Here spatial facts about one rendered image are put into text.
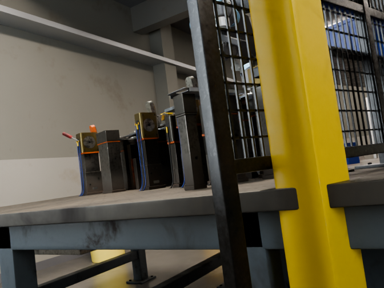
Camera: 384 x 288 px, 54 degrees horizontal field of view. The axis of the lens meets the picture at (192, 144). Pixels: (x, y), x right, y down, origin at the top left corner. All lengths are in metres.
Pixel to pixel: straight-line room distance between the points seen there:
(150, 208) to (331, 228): 0.39
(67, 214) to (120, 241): 0.17
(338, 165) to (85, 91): 4.26
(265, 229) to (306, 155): 0.18
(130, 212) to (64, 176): 3.47
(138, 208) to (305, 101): 0.44
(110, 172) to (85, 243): 0.97
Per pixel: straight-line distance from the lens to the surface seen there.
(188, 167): 1.12
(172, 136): 1.52
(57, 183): 4.30
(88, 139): 2.27
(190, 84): 1.47
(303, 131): 0.68
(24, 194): 4.06
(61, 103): 4.52
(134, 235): 0.96
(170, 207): 0.83
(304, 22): 0.73
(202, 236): 0.85
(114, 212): 0.94
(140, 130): 1.69
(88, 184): 2.24
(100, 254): 3.91
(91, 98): 4.83
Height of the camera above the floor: 0.75
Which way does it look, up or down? 4 degrees up
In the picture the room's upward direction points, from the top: 7 degrees counter-clockwise
